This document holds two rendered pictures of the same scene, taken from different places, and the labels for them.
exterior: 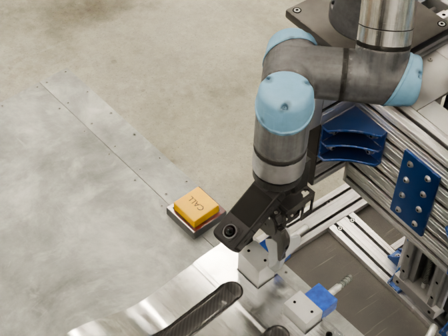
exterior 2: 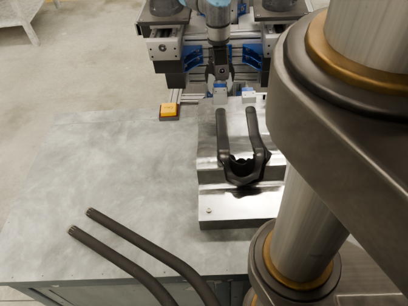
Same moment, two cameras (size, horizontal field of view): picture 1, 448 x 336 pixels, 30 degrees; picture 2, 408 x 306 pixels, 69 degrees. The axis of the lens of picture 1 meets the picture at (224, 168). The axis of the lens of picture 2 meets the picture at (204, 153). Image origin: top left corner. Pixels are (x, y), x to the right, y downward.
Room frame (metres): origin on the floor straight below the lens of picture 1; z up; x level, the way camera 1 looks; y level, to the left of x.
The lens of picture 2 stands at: (0.21, 0.61, 1.62)
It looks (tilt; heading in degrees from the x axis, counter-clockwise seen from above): 50 degrees down; 316
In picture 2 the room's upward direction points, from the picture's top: 6 degrees counter-clockwise
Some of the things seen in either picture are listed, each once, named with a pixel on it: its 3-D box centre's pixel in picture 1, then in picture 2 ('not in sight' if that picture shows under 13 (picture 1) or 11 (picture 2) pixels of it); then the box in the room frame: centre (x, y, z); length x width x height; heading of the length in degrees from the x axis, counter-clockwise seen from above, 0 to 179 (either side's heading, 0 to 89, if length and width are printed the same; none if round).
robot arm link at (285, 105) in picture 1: (283, 116); (217, 4); (0.79, -0.08, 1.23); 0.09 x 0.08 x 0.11; 173
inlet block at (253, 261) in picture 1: (277, 248); (219, 87); (0.80, -0.09, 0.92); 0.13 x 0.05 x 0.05; 131
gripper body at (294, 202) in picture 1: (278, 191); (218, 52); (0.79, -0.08, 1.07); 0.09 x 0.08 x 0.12; 132
